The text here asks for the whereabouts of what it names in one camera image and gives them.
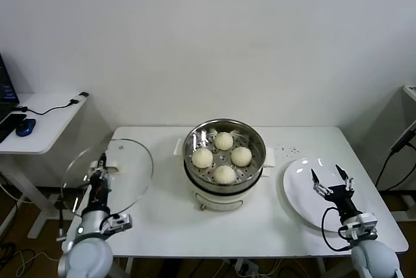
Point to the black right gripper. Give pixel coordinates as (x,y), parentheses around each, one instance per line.
(344,200)

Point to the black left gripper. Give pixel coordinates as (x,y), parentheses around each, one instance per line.
(99,190)

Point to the white side desk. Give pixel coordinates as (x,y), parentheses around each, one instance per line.
(48,128)

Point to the steel perforated steamer basket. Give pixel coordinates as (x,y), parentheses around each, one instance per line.
(257,148)

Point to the blue computer mouse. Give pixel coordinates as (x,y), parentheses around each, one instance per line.
(26,127)

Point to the white round plate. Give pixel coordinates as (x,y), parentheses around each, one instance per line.
(299,190)

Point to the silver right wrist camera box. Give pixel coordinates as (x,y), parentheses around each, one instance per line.
(359,224)

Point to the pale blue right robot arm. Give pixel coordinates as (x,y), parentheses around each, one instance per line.
(373,258)

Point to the white floor power strip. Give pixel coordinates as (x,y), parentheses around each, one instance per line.
(247,266)

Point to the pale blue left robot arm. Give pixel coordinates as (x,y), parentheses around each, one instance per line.
(87,252)

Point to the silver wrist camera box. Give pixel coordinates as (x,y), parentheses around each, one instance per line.
(118,222)
(359,224)

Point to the white steamed baozi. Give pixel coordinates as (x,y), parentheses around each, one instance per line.
(224,174)
(202,158)
(223,141)
(240,156)

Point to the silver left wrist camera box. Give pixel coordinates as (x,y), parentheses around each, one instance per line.
(118,222)

